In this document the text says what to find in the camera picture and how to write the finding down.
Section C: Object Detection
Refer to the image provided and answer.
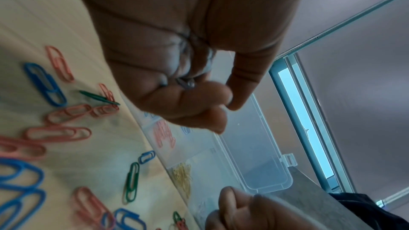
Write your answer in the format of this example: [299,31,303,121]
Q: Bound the person's left hand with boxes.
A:
[74,0,309,134]

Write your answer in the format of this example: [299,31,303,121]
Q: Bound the person's right hand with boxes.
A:
[204,186,324,230]

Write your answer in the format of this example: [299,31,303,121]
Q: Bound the silver paper clip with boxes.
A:
[176,77,196,90]

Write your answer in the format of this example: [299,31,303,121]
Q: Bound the clear plastic organiser box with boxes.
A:
[121,90,298,230]

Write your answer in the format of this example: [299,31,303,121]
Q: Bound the heap of gold paper clips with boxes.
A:
[172,162,193,196]

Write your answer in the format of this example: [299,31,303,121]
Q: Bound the black garment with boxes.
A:
[329,192,409,230]

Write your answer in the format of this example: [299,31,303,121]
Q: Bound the pink paper clips inside box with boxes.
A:
[153,120,176,149]

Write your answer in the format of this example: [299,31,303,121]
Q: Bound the small blue paper clip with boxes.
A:
[138,150,156,165]

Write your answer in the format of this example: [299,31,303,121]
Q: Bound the scattered group of pink clips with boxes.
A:
[0,45,190,230]

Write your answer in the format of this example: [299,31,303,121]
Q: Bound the aluminium window frame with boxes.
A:
[268,52,357,195]

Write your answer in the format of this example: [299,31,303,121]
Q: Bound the ceiling glass rail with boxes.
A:
[274,0,409,61]

